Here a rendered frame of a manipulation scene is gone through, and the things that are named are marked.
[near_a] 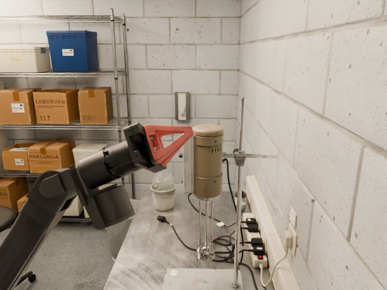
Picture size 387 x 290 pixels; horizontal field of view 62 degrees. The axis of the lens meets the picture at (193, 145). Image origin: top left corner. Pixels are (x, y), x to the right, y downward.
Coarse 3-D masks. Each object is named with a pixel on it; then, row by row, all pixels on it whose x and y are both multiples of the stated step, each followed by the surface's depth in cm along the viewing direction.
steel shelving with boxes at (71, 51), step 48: (0, 48) 256; (48, 48) 277; (96, 48) 280; (0, 96) 267; (48, 96) 271; (96, 96) 269; (0, 144) 296; (48, 144) 287; (96, 144) 304; (0, 192) 292
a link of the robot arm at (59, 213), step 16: (48, 176) 54; (32, 192) 53; (32, 208) 54; (48, 208) 54; (64, 208) 58; (16, 224) 54; (32, 224) 54; (48, 224) 54; (16, 240) 54; (32, 240) 54; (0, 256) 54; (16, 256) 54; (32, 256) 56; (0, 272) 54; (16, 272) 54; (0, 288) 54
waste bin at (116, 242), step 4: (132, 200) 265; (108, 228) 244; (108, 232) 246; (112, 232) 242; (120, 232) 239; (124, 232) 239; (108, 236) 249; (112, 236) 243; (116, 236) 241; (120, 236) 240; (124, 236) 240; (112, 240) 245; (116, 240) 242; (120, 240) 242; (112, 244) 246; (116, 244) 244; (120, 244) 243; (112, 248) 248; (116, 248) 245; (112, 252) 250; (116, 252) 247; (112, 256) 253; (116, 256) 249
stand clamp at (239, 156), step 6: (234, 150) 114; (222, 156) 105; (228, 156) 105; (234, 156) 105; (240, 156) 104; (246, 156) 105; (252, 156) 105; (258, 156) 105; (264, 156) 104; (270, 156) 104; (276, 156) 104; (240, 162) 105
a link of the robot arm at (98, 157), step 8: (96, 152) 57; (80, 160) 56; (88, 160) 55; (96, 160) 55; (104, 160) 54; (80, 168) 55; (88, 168) 55; (96, 168) 54; (104, 168) 54; (88, 176) 55; (96, 176) 55; (104, 176) 55; (112, 176) 55; (88, 184) 55; (96, 184) 56; (88, 192) 56; (96, 192) 55
